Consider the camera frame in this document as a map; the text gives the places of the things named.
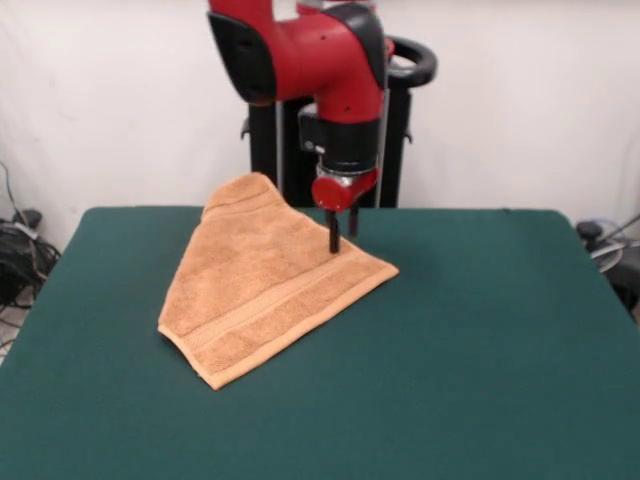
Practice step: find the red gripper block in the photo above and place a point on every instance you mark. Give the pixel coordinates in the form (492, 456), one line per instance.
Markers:
(332, 192)

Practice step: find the tan terry towel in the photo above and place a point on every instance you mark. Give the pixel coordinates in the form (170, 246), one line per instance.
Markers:
(260, 280)

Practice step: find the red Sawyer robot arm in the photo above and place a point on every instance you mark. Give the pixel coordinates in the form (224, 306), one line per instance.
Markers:
(320, 60)

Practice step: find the silver round disc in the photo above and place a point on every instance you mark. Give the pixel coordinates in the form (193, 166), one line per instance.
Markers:
(607, 257)

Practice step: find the dark green table cloth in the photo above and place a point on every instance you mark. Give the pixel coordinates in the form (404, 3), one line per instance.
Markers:
(150, 425)

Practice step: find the black bulky floor object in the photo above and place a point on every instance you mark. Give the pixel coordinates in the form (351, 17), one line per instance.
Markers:
(631, 285)

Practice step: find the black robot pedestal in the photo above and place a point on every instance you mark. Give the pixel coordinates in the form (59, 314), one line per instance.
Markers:
(262, 150)

